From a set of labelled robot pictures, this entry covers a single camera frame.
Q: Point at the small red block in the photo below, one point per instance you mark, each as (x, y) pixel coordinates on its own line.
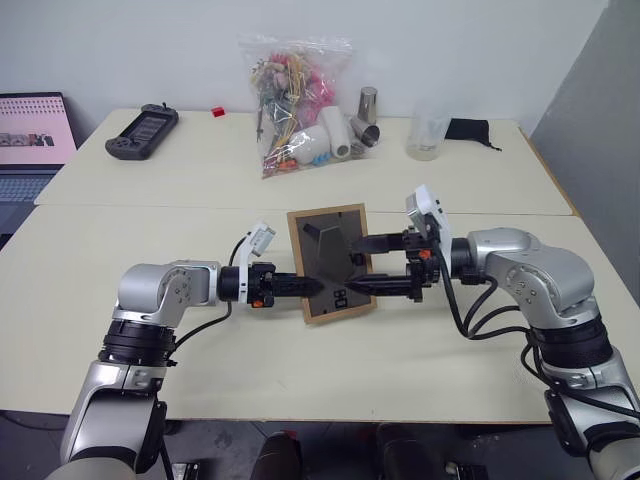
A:
(218, 112)

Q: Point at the black handheld game controller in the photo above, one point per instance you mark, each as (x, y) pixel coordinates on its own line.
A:
(142, 131)

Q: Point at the artificial flower bundle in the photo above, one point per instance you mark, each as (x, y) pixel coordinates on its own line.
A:
(280, 85)

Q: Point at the white ceramic cup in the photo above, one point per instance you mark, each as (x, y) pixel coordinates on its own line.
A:
(310, 142)

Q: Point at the steel cup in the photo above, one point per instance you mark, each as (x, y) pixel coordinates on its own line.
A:
(367, 102)
(367, 134)

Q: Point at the clear plastic zip bag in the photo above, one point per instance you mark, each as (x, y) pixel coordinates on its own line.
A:
(300, 60)

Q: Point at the open laptop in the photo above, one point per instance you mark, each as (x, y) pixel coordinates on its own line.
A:
(30, 130)

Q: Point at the grey partition panel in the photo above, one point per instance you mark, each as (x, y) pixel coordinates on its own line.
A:
(595, 110)

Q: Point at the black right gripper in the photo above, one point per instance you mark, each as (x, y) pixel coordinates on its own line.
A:
(422, 275)

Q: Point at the white cylinder roll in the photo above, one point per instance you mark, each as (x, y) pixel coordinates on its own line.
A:
(335, 130)

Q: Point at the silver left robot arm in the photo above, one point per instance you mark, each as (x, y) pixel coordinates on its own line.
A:
(150, 290)

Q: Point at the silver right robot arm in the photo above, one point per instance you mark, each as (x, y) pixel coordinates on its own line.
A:
(540, 270)

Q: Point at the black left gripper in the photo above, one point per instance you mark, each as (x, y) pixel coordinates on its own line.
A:
(261, 285)

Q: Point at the clear plastic cup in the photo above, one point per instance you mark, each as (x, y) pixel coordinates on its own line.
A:
(427, 135)

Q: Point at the wooden picture frame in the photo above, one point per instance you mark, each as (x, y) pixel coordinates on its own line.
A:
(325, 235)

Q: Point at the small blue item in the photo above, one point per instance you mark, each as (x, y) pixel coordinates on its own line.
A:
(322, 160)

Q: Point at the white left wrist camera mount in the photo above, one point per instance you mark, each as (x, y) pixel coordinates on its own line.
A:
(260, 237)

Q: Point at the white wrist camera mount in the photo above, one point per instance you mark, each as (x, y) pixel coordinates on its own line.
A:
(260, 237)
(430, 205)

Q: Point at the black cloth pouch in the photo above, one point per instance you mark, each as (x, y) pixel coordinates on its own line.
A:
(465, 129)

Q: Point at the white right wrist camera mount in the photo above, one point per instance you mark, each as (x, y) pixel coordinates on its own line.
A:
(430, 205)

